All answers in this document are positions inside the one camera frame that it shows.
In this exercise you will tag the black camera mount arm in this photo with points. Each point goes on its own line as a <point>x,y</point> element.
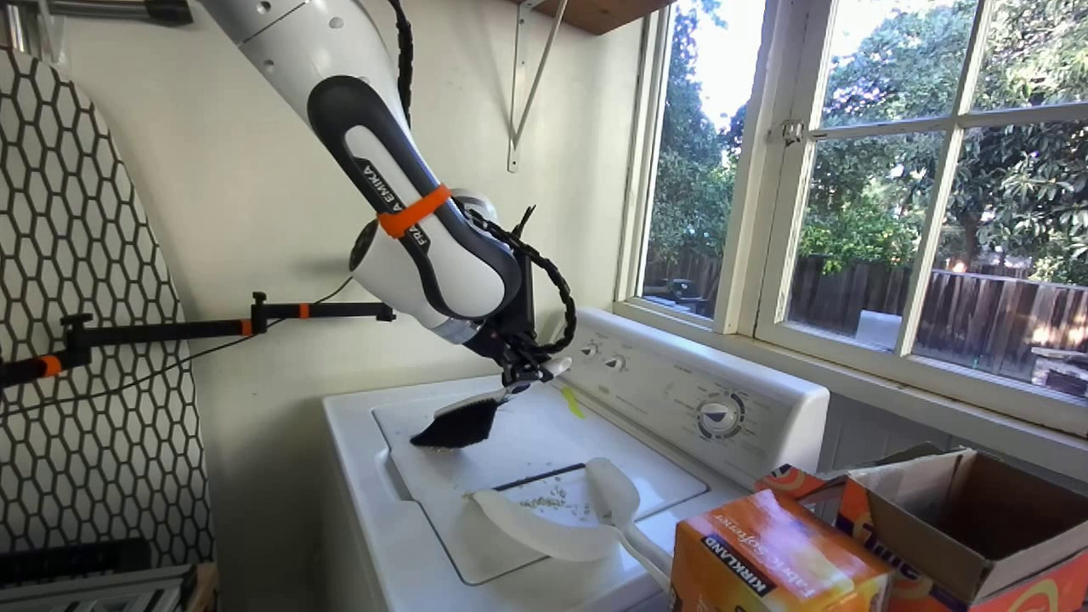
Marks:
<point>171,330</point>

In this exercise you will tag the small white washer knob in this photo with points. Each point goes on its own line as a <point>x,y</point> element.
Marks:
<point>614,365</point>
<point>591,353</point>

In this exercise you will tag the open brown cardboard box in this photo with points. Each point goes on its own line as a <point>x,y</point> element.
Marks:
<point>974,520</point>

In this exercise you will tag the orange Kirkland cardboard box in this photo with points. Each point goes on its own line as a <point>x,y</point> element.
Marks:
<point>771,554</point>

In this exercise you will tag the white honeycomb pattern panel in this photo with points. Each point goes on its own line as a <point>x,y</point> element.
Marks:
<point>103,455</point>

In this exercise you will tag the white washing machine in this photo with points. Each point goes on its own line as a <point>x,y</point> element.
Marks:
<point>384,520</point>

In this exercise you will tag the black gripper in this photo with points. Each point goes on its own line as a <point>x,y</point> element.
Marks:
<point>507,342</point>

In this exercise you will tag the brown wooden shelf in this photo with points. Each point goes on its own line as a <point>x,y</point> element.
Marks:
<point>601,10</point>

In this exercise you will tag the large washer cycle dial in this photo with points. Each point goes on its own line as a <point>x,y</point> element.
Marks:
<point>722,415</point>

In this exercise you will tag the scattered debris crumbs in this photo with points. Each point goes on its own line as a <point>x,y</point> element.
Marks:
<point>554,494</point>

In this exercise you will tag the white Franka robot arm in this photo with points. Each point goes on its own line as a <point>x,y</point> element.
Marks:
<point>418,248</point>

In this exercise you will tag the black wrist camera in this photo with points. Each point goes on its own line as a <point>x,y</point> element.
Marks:
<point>527,282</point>

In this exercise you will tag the dark cloth item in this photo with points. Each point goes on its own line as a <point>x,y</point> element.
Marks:
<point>461,427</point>

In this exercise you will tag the wooden garden fence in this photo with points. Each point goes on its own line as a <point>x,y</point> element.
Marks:
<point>974,307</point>

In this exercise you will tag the yellow tape strip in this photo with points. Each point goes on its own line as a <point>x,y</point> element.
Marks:
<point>574,403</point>

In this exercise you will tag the black ribbed bar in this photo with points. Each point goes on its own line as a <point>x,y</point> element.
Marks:
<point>70,563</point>

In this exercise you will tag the white window frame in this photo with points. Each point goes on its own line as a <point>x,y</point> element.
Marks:
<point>771,171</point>

